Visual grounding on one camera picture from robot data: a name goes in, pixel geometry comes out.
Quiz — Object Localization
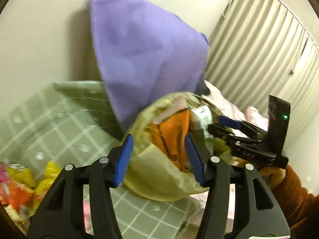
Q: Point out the orange snack bag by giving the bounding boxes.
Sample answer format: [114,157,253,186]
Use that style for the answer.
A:
[149,109,191,173]

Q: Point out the right hand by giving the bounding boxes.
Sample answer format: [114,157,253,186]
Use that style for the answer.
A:
[259,166,286,190]

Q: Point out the brown fuzzy sleeve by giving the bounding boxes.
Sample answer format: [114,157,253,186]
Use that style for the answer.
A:
[273,166,319,238]

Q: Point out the orange red snack wrapper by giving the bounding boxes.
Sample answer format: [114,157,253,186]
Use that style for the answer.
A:
[1,179,34,212]

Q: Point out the green checked tablecloth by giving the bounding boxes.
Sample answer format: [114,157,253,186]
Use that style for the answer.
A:
[1,81,200,238]

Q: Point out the yellow red snack wrapper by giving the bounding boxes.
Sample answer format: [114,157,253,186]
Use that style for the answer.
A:
[33,161,61,208]

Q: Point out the purple pillow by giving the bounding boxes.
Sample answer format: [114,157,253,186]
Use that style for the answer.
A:
[90,0,209,131]

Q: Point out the green white milk carton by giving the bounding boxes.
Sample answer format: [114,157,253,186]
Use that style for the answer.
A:
[190,105,213,130]

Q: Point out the yellow trash bag bin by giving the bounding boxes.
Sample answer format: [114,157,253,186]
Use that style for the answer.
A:
[123,92,219,202]

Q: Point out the pink floral bedding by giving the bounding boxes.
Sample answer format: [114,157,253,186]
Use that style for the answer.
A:
[176,81,268,238]

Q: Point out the beige curtain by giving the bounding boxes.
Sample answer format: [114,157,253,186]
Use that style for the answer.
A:
[205,0,318,148]

